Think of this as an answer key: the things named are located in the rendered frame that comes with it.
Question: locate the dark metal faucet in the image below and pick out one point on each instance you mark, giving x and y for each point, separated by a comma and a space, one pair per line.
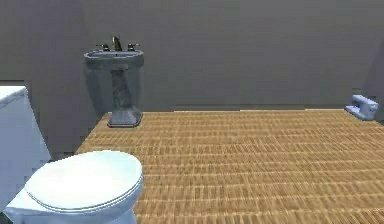
116, 44

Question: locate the white toilet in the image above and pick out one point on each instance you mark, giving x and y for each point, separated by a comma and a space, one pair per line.
80, 181

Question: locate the pale blue toilet paper holder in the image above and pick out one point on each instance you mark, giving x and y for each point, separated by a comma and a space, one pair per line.
364, 107

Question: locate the grey pedestal sink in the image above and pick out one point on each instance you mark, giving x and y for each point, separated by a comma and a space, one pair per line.
120, 96

